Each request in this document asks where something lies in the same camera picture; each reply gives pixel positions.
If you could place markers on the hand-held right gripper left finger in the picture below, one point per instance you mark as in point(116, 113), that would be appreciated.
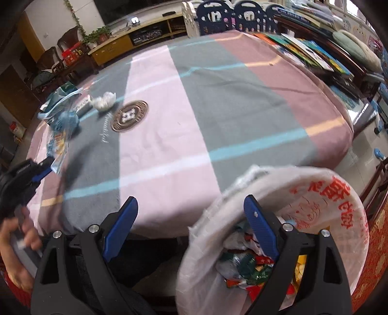
point(119, 230)

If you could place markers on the dark green snack wrapper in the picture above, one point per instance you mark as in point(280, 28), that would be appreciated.
point(239, 265)

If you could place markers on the red white container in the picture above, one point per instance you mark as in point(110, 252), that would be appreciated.
point(17, 129)

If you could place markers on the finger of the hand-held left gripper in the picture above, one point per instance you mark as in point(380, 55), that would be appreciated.
point(45, 172)

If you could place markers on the white blue plastic pouch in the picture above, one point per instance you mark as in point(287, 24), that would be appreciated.
point(59, 148)

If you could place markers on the yellow wooden television cabinet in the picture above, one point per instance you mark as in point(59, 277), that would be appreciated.
point(112, 48)

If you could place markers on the crumpled white tissue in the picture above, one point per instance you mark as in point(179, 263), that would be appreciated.
point(104, 101)

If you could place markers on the navy white playpen fence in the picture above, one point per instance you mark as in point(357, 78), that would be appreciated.
point(215, 18)

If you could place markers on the blue children's swivel chair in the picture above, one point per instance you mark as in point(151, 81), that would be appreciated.
point(382, 109)

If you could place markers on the person's left hand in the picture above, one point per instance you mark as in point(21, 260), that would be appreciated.
point(9, 242)

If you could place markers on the grey green cushion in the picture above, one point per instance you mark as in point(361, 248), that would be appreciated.
point(357, 50)

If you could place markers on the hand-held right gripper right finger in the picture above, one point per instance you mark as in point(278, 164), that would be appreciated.
point(262, 230)

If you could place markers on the wooden armchair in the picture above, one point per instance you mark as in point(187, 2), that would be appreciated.
point(380, 175)

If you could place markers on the pile of books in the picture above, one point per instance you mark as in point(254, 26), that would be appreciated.
point(306, 13)

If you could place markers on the carved dark wooden chair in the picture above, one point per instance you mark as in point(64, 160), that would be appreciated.
point(48, 60)
point(71, 34)

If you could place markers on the dark wooden coffee table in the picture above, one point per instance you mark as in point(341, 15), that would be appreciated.
point(363, 115)

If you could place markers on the green ivy vine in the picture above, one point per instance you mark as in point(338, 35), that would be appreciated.
point(74, 15)

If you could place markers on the light blue plastic bag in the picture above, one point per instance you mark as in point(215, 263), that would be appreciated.
point(57, 103)

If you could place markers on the potted green plant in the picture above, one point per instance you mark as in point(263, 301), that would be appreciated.
point(97, 34)

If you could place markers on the striped pastel blanket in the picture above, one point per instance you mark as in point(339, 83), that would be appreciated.
point(197, 121)

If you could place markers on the small white device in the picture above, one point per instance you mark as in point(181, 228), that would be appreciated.
point(135, 20)

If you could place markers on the red gift box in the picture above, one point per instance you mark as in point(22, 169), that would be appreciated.
point(72, 53)

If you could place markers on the white plastic bag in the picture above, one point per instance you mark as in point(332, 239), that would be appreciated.
point(239, 242)

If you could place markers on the yellow snack bag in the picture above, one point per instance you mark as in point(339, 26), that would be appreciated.
point(300, 266)

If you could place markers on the trash bin with white liner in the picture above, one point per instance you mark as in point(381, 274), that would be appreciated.
point(333, 218)

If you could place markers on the bookshelf with books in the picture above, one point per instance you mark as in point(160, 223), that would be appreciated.
point(348, 60)

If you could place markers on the black set-top box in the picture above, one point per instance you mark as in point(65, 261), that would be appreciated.
point(168, 13)

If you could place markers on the small white carton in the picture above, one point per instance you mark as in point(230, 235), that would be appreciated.
point(83, 104)

